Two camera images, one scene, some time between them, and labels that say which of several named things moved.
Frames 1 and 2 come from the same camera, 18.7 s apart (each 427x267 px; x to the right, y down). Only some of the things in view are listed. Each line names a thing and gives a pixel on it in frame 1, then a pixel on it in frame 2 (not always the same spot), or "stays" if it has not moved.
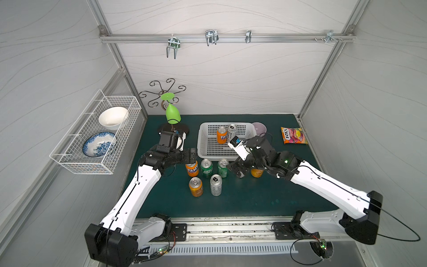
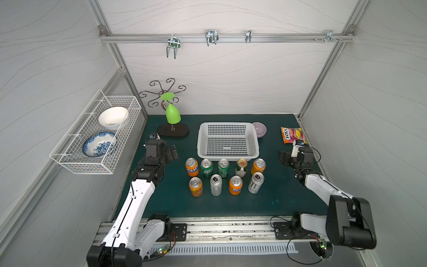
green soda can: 206,166 stays
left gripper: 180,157 to 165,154
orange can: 196,186 stays
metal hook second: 212,36 stays
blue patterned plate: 98,144 stays
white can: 232,132 to 256,182
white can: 216,184 stays
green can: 222,163 stays
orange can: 222,134 to 236,183
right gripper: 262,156 to 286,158
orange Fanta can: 192,169 stays
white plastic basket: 207,147 stays
